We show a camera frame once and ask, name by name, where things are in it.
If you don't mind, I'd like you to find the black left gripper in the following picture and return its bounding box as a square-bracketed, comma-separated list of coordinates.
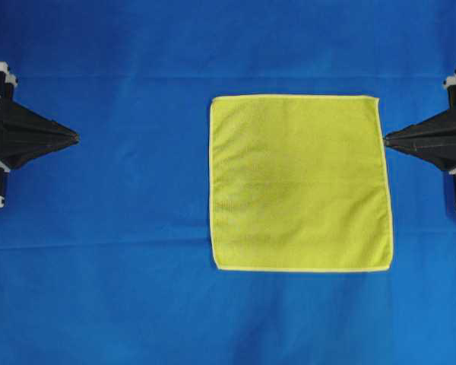
[0, 62, 79, 209]

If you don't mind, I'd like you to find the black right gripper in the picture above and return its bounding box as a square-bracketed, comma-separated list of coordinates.
[384, 69, 456, 208]

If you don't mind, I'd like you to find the yellow-green microfiber towel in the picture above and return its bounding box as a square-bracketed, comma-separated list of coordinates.
[208, 94, 394, 273]

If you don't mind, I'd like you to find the blue table cloth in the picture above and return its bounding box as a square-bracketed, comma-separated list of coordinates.
[0, 1, 456, 364]

